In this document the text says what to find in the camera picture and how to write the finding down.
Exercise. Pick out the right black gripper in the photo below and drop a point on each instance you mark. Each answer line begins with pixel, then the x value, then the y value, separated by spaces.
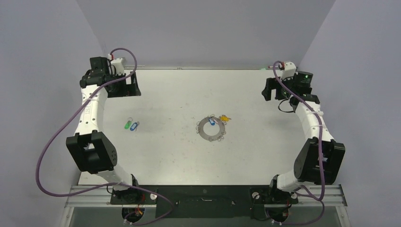
pixel 271 83

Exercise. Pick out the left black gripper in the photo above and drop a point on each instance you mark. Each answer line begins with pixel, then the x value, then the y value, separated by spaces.
pixel 128 90

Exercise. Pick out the green key tag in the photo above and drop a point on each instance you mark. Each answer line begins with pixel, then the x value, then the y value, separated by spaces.
pixel 128 123

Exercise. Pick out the round metal keyring disc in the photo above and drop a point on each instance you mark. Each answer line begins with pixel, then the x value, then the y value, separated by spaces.
pixel 211 133

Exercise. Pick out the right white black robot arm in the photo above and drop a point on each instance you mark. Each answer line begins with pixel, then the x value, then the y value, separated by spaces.
pixel 320 158

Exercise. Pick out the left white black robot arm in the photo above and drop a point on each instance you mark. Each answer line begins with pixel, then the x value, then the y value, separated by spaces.
pixel 90 148

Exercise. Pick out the yellow key tag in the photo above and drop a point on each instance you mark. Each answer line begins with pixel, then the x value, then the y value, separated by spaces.
pixel 224 118

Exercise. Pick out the aluminium back rail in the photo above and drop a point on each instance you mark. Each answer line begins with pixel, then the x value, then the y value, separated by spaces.
pixel 143 67

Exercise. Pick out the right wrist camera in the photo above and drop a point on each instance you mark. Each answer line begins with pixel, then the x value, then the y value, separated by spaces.
pixel 288 69

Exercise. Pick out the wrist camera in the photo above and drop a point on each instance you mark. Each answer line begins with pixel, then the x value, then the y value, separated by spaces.
pixel 117 64
pixel 288 69

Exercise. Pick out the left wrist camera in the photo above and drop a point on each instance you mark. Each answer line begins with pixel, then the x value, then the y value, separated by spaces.
pixel 117 64

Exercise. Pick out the aluminium front rail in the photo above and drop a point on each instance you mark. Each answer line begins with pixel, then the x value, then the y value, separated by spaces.
pixel 334 197

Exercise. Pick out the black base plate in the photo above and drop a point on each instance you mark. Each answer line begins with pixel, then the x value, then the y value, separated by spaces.
pixel 205 201

